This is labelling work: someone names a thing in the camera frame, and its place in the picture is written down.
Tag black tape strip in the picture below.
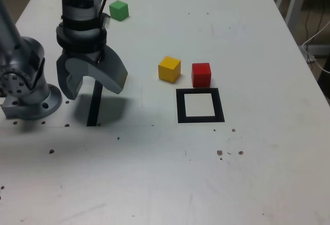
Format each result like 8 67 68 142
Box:
86 79 104 127

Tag black tape square outline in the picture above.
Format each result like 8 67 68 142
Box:
175 88 226 124

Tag yellow cube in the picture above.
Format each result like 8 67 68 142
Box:
157 56 182 84

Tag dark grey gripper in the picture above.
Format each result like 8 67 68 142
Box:
56 45 129 100

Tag red cube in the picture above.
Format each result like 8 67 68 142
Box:
191 62 212 89

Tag green cube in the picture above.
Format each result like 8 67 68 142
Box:
108 0 129 22

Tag white cable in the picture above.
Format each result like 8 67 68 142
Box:
301 20 330 74

